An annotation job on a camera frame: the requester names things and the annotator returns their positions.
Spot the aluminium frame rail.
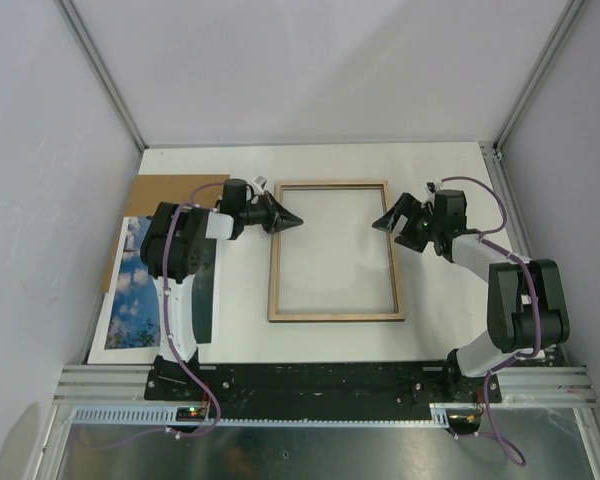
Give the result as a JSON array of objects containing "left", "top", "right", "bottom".
[{"left": 54, "top": 365, "right": 598, "bottom": 408}]

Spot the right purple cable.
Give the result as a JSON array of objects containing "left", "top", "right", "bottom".
[{"left": 429, "top": 175, "right": 541, "bottom": 469}]

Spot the black picture frame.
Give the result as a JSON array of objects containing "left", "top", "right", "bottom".
[{"left": 266, "top": 180, "right": 407, "bottom": 323}]

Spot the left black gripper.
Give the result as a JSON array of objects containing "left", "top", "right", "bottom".
[{"left": 239, "top": 191, "right": 302, "bottom": 235}]

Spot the landscape photo print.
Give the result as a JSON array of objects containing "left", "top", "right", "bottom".
[{"left": 87, "top": 216, "right": 221, "bottom": 365}]

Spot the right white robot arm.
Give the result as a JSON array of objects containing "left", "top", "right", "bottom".
[{"left": 372, "top": 184, "right": 570, "bottom": 401}]

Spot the left corner aluminium post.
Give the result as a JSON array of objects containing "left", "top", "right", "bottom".
[{"left": 54, "top": 0, "right": 147, "bottom": 153}]

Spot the purple cable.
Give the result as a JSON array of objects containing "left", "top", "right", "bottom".
[
  {"left": 429, "top": 175, "right": 541, "bottom": 469},
  {"left": 74, "top": 181, "right": 231, "bottom": 453}
]

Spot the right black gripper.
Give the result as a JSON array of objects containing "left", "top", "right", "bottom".
[{"left": 373, "top": 192, "right": 443, "bottom": 253}]

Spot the brown cardboard backing board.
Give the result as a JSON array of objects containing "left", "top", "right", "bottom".
[{"left": 100, "top": 174, "right": 229, "bottom": 293}]

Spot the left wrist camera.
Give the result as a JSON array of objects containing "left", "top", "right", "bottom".
[{"left": 251, "top": 176, "right": 267, "bottom": 194}]

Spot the corner aluminium post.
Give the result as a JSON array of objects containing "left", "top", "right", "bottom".
[
  {"left": 54, "top": 0, "right": 147, "bottom": 153},
  {"left": 479, "top": 0, "right": 594, "bottom": 351}
]

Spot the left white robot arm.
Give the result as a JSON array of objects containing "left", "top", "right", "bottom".
[{"left": 140, "top": 178, "right": 304, "bottom": 400}]

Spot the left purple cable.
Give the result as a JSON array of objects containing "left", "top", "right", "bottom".
[{"left": 74, "top": 181, "right": 231, "bottom": 453}]

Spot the right corner aluminium post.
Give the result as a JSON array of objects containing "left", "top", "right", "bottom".
[{"left": 479, "top": 0, "right": 594, "bottom": 351}]

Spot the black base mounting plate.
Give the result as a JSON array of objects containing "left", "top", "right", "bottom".
[{"left": 144, "top": 360, "right": 502, "bottom": 422}]

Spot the grey cable duct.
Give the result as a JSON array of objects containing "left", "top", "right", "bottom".
[{"left": 69, "top": 402, "right": 451, "bottom": 428}]

